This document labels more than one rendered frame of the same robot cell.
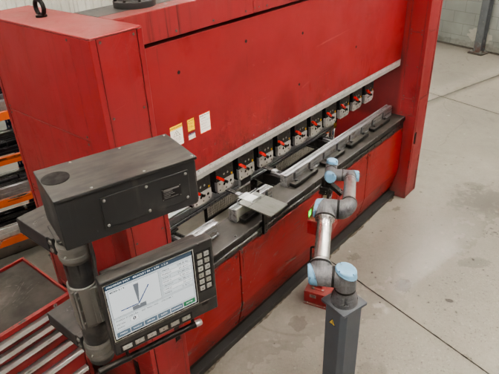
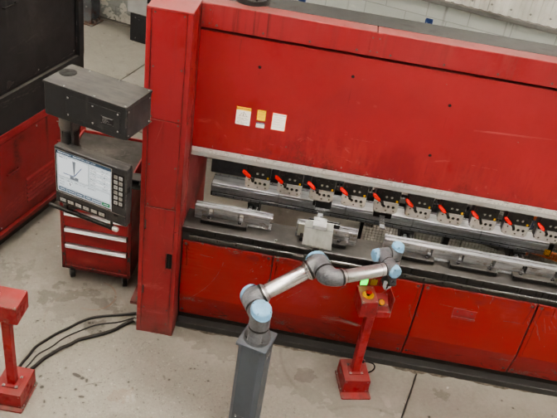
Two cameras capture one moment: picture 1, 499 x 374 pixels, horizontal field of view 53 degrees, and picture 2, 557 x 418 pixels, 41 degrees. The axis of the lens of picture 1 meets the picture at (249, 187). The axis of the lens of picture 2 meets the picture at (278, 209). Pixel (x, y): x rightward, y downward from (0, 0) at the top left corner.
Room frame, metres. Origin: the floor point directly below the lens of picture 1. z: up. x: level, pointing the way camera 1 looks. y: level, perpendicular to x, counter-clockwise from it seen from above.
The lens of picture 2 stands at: (0.19, -2.84, 3.69)
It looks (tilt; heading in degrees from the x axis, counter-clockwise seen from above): 34 degrees down; 51
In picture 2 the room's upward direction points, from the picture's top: 9 degrees clockwise
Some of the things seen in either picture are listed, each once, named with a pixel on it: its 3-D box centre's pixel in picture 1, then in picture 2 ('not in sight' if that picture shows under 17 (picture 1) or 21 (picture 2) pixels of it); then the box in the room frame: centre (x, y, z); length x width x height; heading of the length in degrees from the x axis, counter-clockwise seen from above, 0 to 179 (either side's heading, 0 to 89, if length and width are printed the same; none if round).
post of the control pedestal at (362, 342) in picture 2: not in sight; (362, 339); (2.92, -0.50, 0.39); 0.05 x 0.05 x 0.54; 63
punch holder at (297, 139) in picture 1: (295, 131); (418, 203); (3.28, -0.35, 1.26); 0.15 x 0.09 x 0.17; 139
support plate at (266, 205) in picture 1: (263, 204); (317, 235); (2.75, -0.08, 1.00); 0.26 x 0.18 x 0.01; 49
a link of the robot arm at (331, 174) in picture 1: (333, 174); (383, 255); (2.85, -0.55, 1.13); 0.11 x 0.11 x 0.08; 78
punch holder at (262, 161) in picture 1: (261, 151); (355, 191); (2.97, -0.09, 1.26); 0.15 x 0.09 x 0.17; 139
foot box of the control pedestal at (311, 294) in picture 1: (323, 293); (354, 378); (2.91, -0.53, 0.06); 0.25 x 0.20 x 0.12; 63
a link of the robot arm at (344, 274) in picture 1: (344, 277); (259, 314); (2.07, -0.49, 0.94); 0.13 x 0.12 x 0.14; 78
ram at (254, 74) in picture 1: (303, 61); (452, 137); (3.33, -0.40, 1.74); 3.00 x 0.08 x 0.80; 139
